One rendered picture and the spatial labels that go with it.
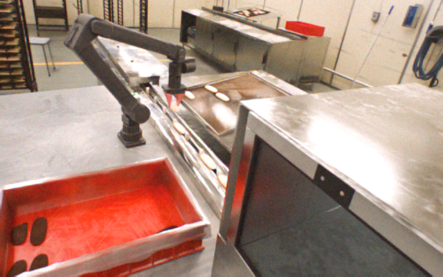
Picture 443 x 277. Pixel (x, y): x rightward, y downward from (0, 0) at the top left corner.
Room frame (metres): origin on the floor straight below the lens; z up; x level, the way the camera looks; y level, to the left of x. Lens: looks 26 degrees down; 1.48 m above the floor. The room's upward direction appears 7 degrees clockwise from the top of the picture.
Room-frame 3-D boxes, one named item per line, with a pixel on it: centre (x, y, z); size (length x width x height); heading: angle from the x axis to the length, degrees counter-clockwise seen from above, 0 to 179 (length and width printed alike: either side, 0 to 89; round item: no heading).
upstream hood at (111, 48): (2.14, 0.80, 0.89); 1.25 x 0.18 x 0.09; 33
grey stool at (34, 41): (3.89, 2.63, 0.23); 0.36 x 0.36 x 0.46; 19
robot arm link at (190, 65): (1.27, 0.20, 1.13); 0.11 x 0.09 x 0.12; 140
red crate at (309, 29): (4.82, -1.12, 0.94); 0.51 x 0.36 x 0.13; 37
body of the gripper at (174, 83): (1.24, 0.22, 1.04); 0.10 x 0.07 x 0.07; 123
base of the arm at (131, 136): (1.07, 0.36, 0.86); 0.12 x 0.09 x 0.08; 38
